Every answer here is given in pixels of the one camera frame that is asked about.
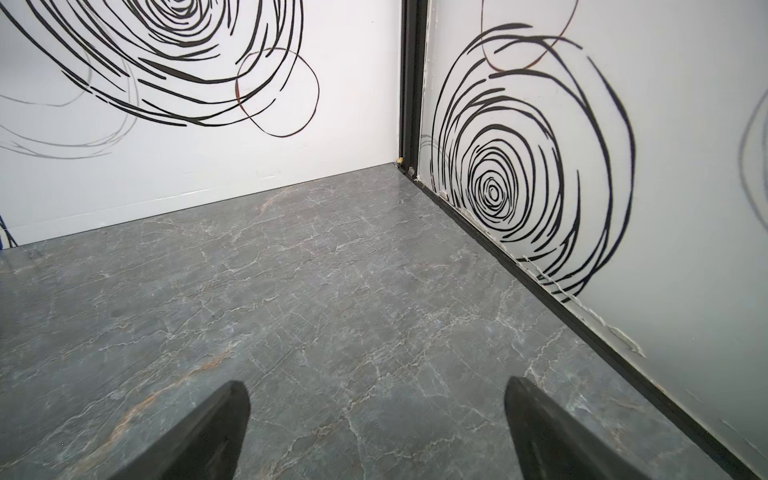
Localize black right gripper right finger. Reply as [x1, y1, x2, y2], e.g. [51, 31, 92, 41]
[504, 376, 646, 480]

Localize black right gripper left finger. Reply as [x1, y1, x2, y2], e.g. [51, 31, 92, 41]
[112, 381, 251, 479]

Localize black corner frame post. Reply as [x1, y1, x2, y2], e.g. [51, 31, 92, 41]
[398, 0, 428, 179]

